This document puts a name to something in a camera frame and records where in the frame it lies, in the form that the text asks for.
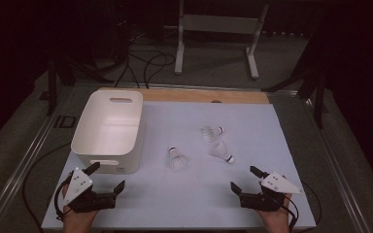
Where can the person's right hand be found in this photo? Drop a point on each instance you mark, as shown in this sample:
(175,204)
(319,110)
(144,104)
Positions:
(277,221)

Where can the pale blue table mat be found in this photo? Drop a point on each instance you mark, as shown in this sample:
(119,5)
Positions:
(207,194)

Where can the white metal stand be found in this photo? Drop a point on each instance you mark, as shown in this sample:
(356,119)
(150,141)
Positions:
(220,24)

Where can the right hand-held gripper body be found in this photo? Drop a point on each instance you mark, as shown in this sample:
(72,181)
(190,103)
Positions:
(278,184)

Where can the person's left hand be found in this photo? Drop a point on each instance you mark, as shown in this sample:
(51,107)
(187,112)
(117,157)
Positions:
(77,222)

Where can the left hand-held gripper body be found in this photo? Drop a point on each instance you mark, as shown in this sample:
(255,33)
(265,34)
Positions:
(77,186)

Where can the white plastic storage bin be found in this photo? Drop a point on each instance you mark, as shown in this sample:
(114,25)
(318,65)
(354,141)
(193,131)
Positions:
(107,129)

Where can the black metal stand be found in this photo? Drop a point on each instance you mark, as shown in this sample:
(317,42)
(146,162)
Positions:
(319,103)
(51,90)

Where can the aluminium frame rail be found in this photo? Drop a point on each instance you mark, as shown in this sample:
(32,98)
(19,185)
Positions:
(335,161)
(22,165)

